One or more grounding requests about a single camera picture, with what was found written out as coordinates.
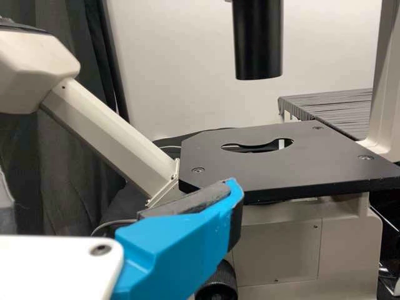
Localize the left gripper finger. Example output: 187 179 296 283
111 177 245 300

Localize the cream microscope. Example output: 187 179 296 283
0 0 400 300

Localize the black platform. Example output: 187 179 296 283
277 88 374 142

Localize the grey cable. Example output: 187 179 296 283
89 217 140 237

